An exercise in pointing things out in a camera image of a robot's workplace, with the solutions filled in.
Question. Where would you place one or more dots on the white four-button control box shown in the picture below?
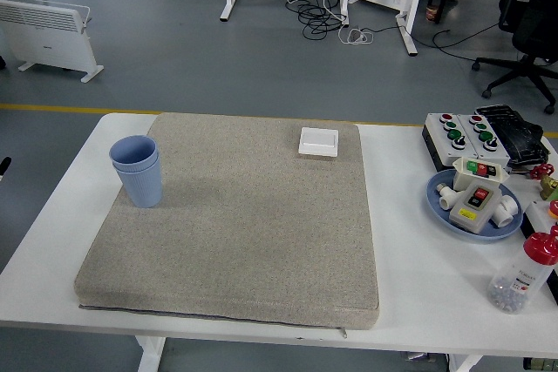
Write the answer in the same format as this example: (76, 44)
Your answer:
(440, 143)
(473, 139)

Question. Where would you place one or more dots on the brass valve with red handwheel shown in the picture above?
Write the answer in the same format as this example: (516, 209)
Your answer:
(547, 184)

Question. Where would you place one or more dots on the black office chair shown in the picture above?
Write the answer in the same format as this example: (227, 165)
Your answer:
(534, 36)

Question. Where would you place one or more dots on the white table leg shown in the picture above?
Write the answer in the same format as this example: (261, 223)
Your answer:
(464, 364)
(150, 354)

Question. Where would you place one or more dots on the small can on floor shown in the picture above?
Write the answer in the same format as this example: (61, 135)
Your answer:
(431, 13)

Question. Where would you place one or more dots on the grey red-black button switch box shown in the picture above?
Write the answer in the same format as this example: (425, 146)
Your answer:
(468, 211)

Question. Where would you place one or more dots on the blue ribbed plastic cup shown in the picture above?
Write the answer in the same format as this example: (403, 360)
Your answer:
(141, 189)
(131, 154)

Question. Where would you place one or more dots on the black foot pedal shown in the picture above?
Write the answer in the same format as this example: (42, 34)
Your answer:
(519, 132)

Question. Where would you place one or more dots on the box with red stop button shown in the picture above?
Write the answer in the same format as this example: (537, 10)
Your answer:
(540, 219)

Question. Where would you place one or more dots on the grey-brown cushion mat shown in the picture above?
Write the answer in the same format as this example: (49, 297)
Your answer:
(261, 237)

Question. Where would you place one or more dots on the white wall switch panel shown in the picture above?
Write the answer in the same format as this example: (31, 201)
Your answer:
(318, 142)

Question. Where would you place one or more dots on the olive box under table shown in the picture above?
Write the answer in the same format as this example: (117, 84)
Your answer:
(540, 365)

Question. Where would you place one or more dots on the blue round plate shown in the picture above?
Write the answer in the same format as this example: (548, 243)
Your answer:
(436, 215)

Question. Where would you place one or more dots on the white green-red button switch box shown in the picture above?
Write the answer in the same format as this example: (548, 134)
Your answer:
(464, 176)

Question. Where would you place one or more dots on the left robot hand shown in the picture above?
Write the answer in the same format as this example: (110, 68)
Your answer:
(3, 167)

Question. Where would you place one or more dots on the clear bottle with red cap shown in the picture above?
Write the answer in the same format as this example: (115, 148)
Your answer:
(519, 280)

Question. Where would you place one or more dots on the white pipe fitting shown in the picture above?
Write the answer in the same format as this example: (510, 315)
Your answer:
(505, 213)
(447, 200)

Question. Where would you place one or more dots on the white panel heater with grille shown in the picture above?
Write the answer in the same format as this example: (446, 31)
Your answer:
(48, 45)

